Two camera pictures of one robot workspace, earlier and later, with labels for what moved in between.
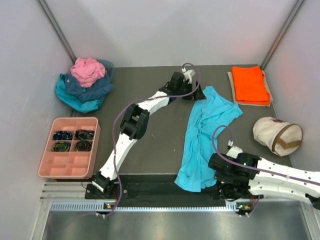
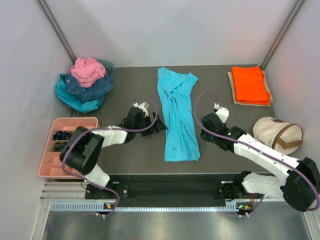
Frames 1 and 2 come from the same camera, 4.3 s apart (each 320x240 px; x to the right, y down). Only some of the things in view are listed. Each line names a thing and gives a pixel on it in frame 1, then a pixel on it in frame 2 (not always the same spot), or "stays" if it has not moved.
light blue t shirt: x=208 y=108 -> x=178 y=95
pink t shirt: x=86 y=70 stays
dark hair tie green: x=61 y=147 stays
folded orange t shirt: x=249 y=85 stays
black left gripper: x=197 y=95 -> x=159 y=127
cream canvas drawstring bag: x=283 y=138 stays
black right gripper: x=219 y=176 -> x=203 y=135
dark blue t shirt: x=100 y=88 stays
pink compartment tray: x=72 y=149 stays
